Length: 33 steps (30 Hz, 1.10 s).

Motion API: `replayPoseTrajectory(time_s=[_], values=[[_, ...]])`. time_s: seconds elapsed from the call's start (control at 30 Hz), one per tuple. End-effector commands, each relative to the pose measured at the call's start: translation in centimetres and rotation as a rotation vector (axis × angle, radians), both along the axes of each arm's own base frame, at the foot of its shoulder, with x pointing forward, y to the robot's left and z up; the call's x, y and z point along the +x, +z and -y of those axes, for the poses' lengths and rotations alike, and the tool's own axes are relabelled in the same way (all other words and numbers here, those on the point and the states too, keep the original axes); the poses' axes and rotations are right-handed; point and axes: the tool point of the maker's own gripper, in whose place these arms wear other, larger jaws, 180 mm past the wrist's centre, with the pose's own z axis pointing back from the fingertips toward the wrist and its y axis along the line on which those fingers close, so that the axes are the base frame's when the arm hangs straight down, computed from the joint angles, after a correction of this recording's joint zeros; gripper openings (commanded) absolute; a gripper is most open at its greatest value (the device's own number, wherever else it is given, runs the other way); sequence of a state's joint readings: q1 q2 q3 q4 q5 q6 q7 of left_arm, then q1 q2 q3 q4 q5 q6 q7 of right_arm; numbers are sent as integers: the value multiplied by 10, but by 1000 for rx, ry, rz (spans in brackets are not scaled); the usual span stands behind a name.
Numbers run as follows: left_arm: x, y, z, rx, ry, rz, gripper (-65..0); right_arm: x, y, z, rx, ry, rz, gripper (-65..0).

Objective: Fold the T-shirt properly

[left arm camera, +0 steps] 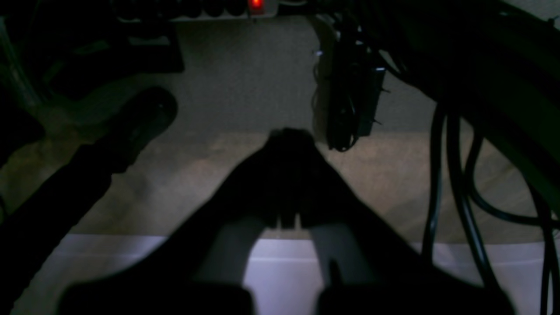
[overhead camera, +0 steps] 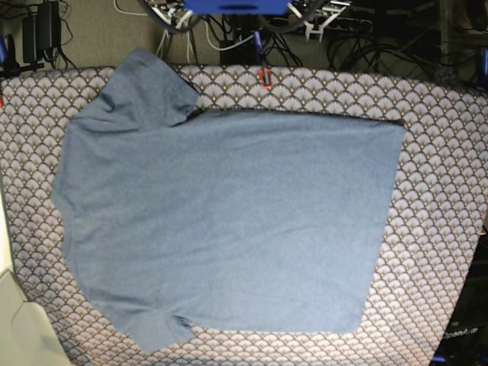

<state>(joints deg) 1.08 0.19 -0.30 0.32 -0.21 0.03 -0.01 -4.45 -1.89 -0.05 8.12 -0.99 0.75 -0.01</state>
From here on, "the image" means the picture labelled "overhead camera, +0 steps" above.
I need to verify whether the blue T-shirt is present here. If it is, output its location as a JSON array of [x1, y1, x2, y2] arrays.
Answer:
[[50, 50, 406, 352]]

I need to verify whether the red table clamp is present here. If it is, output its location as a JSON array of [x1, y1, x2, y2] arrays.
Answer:
[[258, 68, 273, 89]]

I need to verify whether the black power strip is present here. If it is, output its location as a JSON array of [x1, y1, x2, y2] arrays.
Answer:
[[284, 13, 374, 37]]

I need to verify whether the fan-patterned table cloth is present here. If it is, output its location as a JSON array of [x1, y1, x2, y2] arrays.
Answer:
[[1, 65, 487, 365]]

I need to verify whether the black power adapter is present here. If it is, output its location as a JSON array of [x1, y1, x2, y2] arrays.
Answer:
[[21, 1, 61, 63]]

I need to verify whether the white plastic bin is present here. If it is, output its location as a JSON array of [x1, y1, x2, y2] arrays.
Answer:
[[1, 270, 71, 365]]

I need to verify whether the white cable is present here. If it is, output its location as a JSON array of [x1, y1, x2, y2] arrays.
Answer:
[[114, 0, 255, 64]]

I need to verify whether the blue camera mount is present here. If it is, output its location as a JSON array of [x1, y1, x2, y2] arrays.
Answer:
[[184, 0, 289, 15]]

